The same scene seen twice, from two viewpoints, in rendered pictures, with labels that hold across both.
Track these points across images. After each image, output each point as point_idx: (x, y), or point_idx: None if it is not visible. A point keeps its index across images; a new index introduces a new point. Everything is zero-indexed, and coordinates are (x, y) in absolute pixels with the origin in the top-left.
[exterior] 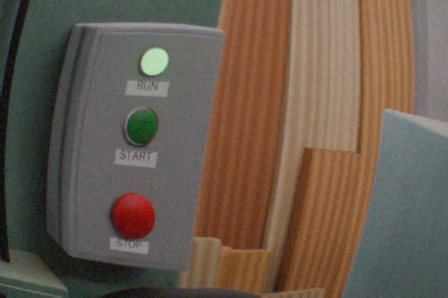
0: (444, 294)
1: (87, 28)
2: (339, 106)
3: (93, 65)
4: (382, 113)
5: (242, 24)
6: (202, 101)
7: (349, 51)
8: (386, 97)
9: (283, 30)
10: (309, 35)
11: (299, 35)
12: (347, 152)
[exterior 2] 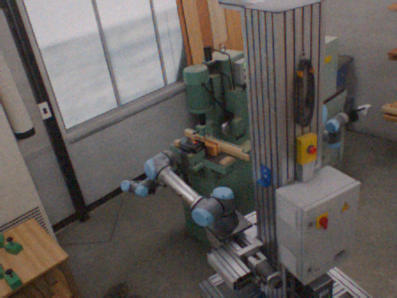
0: None
1: (237, 63)
2: (221, 31)
3: (240, 66)
4: (232, 27)
5: (201, 23)
6: None
7: (221, 17)
8: (232, 23)
9: (208, 20)
10: (214, 19)
11: (212, 20)
12: (227, 41)
